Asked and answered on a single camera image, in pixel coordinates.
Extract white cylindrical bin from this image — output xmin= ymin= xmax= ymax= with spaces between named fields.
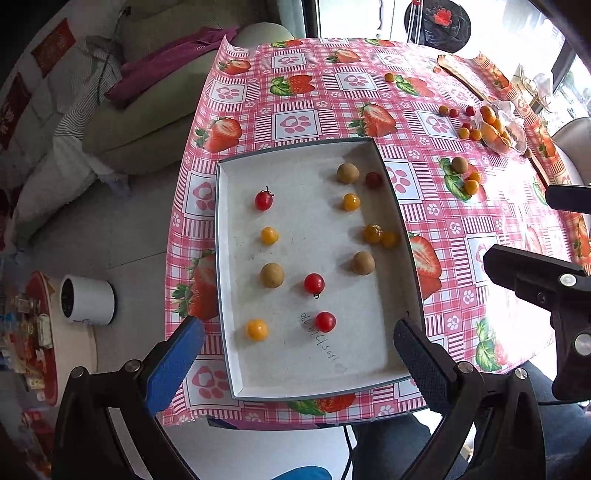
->
xmin=59 ymin=274 xmax=116 ymax=328

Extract pink strawberry print tablecloth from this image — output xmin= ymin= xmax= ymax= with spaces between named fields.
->
xmin=165 ymin=37 xmax=591 ymax=428

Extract red paper banner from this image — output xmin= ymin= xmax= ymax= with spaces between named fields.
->
xmin=0 ymin=74 xmax=33 ymax=151
xmin=31 ymin=17 xmax=77 ymax=78

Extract cluttered round side table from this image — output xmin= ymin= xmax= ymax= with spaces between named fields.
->
xmin=0 ymin=270 xmax=99 ymax=407

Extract blue slipper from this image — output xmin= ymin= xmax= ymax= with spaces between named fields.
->
xmin=272 ymin=465 xmax=333 ymax=480

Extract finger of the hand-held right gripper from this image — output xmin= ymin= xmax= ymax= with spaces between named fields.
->
xmin=483 ymin=244 xmax=591 ymax=401
xmin=546 ymin=184 xmax=591 ymax=214

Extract white plastic wrap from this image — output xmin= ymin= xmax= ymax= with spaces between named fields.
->
xmin=496 ymin=99 xmax=522 ymax=123

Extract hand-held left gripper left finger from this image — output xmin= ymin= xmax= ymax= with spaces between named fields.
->
xmin=52 ymin=316 xmax=206 ymax=480

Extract wire holder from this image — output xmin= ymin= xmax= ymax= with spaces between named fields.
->
xmin=512 ymin=65 xmax=555 ymax=112

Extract white chair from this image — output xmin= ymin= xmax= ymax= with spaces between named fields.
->
xmin=551 ymin=116 xmax=591 ymax=185

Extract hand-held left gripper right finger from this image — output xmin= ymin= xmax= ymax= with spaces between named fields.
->
xmin=392 ymin=316 xmax=548 ymax=480

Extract black cable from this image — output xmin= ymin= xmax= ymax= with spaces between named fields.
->
xmin=341 ymin=425 xmax=359 ymax=480

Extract grey striped cloth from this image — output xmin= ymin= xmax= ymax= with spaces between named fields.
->
xmin=53 ymin=34 xmax=125 ymax=139

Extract beige sofa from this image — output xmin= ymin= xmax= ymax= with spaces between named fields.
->
xmin=83 ymin=0 xmax=296 ymax=176

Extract person's legs in jeans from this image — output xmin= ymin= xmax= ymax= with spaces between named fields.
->
xmin=352 ymin=360 xmax=591 ymax=480

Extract purple cloth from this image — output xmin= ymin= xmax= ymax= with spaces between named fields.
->
xmin=105 ymin=26 xmax=238 ymax=109

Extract black round stool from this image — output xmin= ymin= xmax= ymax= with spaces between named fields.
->
xmin=404 ymin=0 xmax=471 ymax=47

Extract clear glass bowl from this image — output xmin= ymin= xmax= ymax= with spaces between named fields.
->
xmin=475 ymin=99 xmax=528 ymax=155

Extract white shallow box tray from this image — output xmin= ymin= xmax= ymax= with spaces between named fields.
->
xmin=215 ymin=137 xmax=426 ymax=402

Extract pile of orange kumquats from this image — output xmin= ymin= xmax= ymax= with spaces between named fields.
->
xmin=479 ymin=105 xmax=511 ymax=151

